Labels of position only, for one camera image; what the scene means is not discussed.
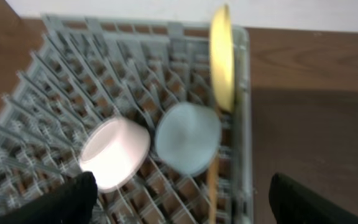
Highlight wooden chopstick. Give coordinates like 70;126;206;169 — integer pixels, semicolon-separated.
207;149;219;224

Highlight pink white bowl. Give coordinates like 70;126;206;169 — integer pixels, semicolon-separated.
78;116;151;193

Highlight yellow round plate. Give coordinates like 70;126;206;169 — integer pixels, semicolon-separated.
209;4;235;113

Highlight grey plastic dish rack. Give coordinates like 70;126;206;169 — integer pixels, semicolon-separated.
0;16;254;223

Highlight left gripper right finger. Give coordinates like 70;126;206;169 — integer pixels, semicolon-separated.
268;173;358;224

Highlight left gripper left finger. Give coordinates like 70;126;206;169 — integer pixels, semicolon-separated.
0;172;98;224

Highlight light blue bowl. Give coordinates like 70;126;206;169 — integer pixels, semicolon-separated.
154;102;222;176

